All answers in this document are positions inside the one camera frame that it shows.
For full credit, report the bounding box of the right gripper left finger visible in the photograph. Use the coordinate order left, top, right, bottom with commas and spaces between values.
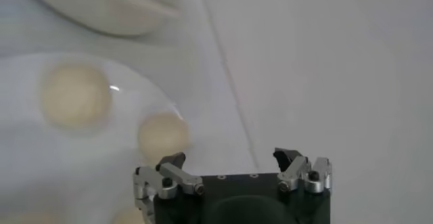
133, 152, 206, 224

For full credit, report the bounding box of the white steamed baozi bun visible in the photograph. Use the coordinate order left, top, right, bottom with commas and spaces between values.
111, 205, 146, 224
39, 62, 113, 131
137, 112, 191, 162

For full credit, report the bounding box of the cream electric cooker base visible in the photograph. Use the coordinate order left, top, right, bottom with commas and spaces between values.
13, 0, 214, 37

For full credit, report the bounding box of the white round plate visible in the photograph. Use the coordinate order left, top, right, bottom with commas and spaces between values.
0, 52, 191, 224

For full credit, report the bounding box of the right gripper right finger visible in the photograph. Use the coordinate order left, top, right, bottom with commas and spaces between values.
272, 147, 334, 195

